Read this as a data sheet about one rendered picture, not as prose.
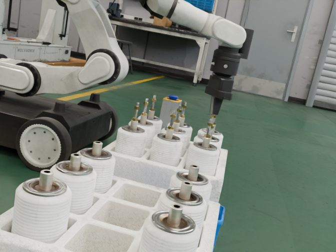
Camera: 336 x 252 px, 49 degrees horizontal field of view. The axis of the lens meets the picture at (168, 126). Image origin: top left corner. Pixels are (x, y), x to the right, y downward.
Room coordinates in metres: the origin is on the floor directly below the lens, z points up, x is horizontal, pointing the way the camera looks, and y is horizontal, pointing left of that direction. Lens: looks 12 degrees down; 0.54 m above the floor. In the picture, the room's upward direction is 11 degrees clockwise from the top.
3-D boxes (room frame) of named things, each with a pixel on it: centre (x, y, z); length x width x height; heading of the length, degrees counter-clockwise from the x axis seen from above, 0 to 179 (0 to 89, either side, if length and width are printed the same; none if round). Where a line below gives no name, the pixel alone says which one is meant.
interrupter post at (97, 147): (0.85, 0.16, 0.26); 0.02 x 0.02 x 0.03
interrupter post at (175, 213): (0.57, -0.04, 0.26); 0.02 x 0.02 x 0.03
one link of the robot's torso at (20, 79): (1.59, 0.66, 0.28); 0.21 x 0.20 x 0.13; 81
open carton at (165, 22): (6.03, 0.38, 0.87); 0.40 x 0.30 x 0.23; 67
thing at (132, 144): (1.16, 0.11, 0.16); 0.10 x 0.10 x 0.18
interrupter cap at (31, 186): (0.61, 0.19, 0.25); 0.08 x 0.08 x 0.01
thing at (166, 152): (1.14, -0.01, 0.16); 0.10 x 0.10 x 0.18
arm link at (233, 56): (1.25, -0.16, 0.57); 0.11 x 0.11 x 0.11; 9
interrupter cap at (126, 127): (1.16, 0.11, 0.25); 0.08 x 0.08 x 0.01
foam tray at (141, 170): (1.26, -0.03, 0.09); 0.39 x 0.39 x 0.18; 81
